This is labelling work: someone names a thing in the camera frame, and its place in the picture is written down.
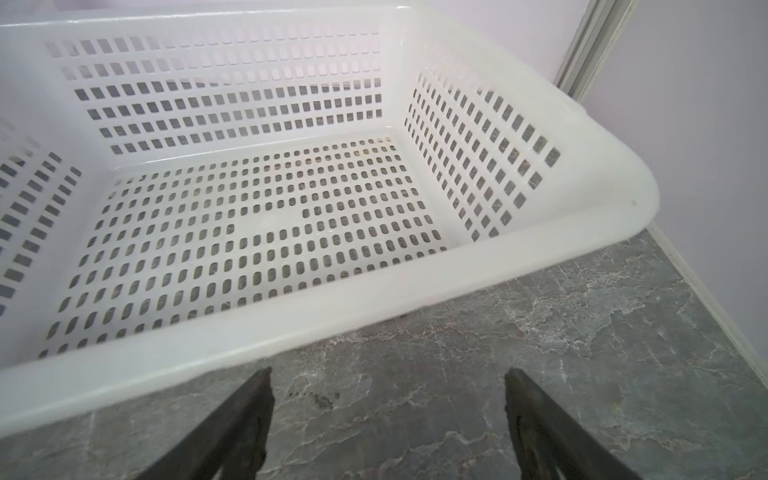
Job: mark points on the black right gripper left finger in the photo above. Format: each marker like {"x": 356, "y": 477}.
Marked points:
{"x": 230, "y": 443}

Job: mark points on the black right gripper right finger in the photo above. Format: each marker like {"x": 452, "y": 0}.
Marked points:
{"x": 548, "y": 442}

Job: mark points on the white basket back right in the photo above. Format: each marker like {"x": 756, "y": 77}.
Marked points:
{"x": 193, "y": 187}

